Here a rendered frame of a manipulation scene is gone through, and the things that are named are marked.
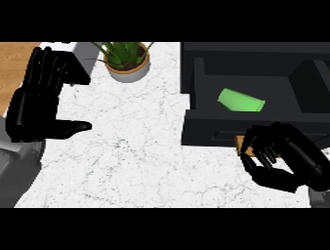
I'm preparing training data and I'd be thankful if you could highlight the green cup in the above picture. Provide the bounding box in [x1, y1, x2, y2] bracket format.
[218, 87, 268, 113]

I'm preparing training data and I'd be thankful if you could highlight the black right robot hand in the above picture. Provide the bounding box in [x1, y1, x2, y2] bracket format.
[237, 121, 330, 194]

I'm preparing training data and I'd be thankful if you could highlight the green plant in pale pot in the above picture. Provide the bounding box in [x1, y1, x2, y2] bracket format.
[91, 41, 156, 84]

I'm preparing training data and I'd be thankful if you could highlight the grey appliance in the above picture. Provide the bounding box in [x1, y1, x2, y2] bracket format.
[38, 41, 102, 86]

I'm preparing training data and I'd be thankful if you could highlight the dark grey drawer front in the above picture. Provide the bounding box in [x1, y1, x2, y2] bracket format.
[180, 108, 330, 150]

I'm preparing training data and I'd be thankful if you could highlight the dark grey open drawer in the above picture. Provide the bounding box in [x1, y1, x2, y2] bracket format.
[180, 41, 330, 115]

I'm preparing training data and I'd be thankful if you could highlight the brown drawer handle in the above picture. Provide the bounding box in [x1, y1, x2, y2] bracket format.
[234, 135, 257, 157]

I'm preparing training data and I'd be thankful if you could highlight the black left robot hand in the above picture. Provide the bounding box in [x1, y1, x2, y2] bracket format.
[5, 46, 96, 144]

